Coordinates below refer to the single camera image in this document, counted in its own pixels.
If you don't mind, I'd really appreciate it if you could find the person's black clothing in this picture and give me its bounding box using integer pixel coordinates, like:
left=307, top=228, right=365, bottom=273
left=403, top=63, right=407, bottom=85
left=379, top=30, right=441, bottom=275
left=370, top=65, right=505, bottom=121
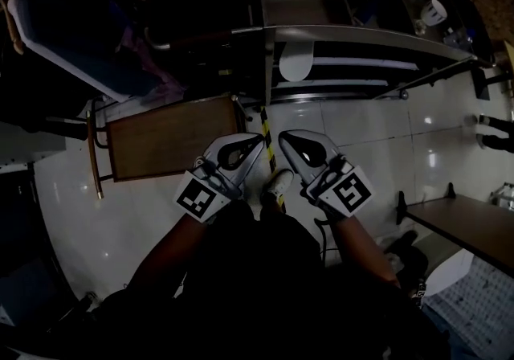
left=47, top=199, right=455, bottom=360

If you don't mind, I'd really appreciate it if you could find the metal shelf rack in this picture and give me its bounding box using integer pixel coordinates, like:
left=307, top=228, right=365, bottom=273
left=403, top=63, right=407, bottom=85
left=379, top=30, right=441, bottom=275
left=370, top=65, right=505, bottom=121
left=144, top=0, right=493, bottom=110

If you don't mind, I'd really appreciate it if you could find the metal wire rack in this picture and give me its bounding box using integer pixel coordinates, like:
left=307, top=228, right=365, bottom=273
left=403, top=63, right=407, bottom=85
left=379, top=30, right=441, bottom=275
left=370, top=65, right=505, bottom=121
left=489, top=183, right=514, bottom=211

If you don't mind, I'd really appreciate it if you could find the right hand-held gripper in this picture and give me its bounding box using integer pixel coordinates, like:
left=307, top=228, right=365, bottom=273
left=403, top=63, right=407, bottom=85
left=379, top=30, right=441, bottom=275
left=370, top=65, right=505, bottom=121
left=277, top=129, right=375, bottom=223

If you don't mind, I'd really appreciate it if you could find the brown table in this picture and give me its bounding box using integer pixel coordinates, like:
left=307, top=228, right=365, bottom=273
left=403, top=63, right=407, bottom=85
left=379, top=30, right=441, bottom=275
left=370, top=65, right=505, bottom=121
left=396, top=183, right=514, bottom=277

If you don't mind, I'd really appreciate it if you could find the person's right forearm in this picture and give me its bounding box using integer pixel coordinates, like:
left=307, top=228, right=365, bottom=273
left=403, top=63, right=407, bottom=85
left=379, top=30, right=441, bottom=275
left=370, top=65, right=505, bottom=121
left=331, top=215, right=401, bottom=285

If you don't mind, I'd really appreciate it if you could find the purple hanging garment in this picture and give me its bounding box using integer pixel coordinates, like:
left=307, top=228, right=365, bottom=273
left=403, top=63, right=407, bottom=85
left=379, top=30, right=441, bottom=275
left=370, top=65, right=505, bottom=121
left=120, top=24, right=186, bottom=106

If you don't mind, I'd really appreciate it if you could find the black metal rack frame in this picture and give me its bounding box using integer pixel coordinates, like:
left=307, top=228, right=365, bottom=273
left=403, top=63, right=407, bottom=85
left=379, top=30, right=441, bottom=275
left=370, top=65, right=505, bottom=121
left=90, top=96, right=113, bottom=150

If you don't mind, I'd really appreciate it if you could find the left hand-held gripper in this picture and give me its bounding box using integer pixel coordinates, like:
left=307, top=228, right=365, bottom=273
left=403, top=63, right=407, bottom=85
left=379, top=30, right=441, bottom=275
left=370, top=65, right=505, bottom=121
left=172, top=131, right=266, bottom=225

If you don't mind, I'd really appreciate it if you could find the wooden clothes hanger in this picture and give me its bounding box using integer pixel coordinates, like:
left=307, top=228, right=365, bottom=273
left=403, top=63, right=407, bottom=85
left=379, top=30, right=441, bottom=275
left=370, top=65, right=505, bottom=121
left=2, top=0, right=29, bottom=56

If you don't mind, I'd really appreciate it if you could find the grey quilted slipper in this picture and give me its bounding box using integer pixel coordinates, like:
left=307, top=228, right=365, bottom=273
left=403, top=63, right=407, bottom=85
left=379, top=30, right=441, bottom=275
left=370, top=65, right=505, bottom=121
left=278, top=40, right=315, bottom=82

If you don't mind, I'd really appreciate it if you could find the yellow wooden frame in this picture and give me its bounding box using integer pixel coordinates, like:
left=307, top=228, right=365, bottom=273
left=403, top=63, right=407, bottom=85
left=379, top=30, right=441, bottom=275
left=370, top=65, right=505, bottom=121
left=501, top=39, right=514, bottom=70

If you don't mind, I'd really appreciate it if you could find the white cup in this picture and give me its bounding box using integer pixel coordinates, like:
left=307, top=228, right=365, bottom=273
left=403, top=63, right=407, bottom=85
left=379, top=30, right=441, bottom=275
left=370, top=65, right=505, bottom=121
left=420, top=0, right=448, bottom=27

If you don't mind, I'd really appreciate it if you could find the black metal bracket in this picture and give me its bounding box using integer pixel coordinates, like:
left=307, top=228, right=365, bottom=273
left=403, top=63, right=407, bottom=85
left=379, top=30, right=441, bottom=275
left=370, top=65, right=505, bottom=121
left=470, top=64, right=511, bottom=101

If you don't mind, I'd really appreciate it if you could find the dotted white mat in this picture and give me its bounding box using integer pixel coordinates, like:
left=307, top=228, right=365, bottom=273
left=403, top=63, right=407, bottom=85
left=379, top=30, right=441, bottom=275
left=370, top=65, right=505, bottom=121
left=423, top=257, right=514, bottom=360

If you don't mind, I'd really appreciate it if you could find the black backpack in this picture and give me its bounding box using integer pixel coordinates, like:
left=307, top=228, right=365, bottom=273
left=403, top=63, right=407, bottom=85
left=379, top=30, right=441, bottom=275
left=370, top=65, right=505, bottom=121
left=385, top=229, right=427, bottom=291

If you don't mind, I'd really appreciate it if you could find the person's left forearm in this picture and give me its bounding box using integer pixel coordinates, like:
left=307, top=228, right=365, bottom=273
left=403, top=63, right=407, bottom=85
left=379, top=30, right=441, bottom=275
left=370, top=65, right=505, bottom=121
left=128, top=211, right=214, bottom=291

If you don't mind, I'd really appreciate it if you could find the blue hanging garment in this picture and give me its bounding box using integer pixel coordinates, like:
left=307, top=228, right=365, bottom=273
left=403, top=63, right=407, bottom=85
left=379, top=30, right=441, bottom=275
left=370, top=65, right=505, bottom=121
left=7, top=0, right=161, bottom=102

